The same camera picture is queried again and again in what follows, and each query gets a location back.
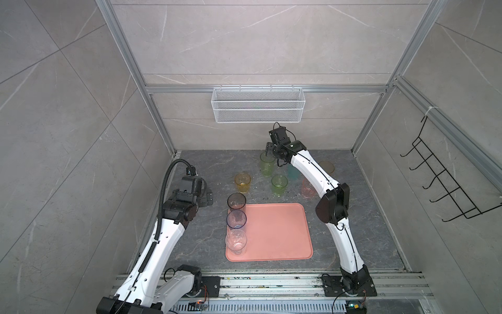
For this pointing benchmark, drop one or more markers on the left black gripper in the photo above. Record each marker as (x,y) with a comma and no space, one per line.
(205,196)

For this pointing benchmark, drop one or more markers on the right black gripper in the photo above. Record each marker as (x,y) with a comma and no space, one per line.
(268,148)

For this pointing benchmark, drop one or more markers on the green tall glass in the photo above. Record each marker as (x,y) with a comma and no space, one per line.
(267,164)

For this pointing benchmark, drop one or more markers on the dark grey tall glass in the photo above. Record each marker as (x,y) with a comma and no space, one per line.
(237,201)

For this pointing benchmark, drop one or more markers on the blue tall glass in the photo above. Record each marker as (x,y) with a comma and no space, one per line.
(236,219)

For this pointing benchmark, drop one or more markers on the clear short glass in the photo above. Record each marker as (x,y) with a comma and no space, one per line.
(236,241)

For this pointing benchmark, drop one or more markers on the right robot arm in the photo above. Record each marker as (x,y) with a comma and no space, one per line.
(332,208)

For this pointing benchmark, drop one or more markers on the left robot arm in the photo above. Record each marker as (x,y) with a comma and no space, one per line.
(140,292)

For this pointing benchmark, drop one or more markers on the pink plastic tray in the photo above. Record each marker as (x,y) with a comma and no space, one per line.
(274,232)

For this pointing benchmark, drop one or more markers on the green short glass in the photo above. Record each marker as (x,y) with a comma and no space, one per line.
(279,184)

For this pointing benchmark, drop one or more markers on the teal tall glass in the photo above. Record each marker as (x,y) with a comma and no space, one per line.
(293,173)

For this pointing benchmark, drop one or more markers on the yellow short glass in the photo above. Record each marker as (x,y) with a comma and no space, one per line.
(243,181)

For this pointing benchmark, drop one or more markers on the pink short glass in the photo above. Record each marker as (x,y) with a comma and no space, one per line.
(307,189)

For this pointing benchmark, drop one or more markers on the amber tall glass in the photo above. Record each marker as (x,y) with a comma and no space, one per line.
(327,166)

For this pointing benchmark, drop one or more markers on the white wire mesh basket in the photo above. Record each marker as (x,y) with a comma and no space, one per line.
(258,105)

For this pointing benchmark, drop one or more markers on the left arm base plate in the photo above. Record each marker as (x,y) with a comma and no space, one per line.
(206,286)

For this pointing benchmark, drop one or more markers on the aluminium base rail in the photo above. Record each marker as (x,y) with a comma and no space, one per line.
(239,292)

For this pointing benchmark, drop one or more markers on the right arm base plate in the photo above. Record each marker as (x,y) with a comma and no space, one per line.
(335,285)

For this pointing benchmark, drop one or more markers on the black wire hook rack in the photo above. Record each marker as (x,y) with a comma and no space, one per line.
(451,188)

